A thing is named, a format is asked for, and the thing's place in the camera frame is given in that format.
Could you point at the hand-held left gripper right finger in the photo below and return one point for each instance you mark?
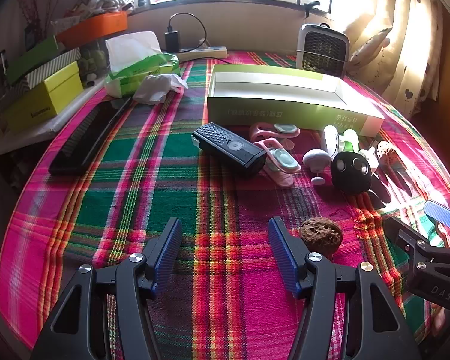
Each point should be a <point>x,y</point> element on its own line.
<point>283,251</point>

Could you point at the yellow-green box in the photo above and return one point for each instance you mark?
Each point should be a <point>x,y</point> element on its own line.
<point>41,99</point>

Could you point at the cream heart-print curtain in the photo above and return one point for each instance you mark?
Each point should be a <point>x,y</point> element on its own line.
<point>405,45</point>

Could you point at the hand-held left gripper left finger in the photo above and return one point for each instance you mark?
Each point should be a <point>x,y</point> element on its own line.
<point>168,247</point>

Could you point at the white power strip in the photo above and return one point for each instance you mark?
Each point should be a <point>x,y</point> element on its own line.
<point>206,53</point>

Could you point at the pink clip with teal pad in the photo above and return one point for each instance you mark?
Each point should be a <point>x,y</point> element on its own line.
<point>281,165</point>
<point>273,131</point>

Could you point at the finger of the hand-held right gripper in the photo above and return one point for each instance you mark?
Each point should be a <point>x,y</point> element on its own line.
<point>441,213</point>
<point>403,234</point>

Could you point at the striped box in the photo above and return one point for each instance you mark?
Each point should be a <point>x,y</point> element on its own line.
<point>52,69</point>

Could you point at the orange box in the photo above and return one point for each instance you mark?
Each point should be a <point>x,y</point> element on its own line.
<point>97,28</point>

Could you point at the crumpled white tissue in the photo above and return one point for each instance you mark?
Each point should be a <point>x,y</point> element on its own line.
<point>157,88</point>

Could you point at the green tissue pack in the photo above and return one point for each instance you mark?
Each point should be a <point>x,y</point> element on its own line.
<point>142,67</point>

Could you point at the plaid blanket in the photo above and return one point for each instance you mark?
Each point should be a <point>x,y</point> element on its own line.
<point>135,180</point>

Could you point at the black window clip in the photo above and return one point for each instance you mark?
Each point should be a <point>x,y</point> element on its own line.
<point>310,9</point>

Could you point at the black power adapter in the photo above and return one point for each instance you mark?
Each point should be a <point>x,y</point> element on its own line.
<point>172,39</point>

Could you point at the green and white cardboard box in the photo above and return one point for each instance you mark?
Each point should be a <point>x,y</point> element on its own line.
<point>285,112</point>

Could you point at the small grey desk heater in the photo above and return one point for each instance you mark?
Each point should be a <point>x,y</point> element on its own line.
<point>322,54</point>

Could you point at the white mushroom-shaped gadget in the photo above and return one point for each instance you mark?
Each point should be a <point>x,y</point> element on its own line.
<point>317,157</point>

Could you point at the green and white spool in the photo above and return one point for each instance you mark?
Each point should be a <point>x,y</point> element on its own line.
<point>341,140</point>

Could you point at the person's right hand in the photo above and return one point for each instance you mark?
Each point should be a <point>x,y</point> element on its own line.
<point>441,318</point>

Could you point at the white side shelf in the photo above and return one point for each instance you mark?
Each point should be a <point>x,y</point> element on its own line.
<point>33,135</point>

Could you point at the black bike light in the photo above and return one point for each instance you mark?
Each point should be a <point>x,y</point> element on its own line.
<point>228,148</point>

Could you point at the black round key fob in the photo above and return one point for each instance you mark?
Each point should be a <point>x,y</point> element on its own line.
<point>350,174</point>

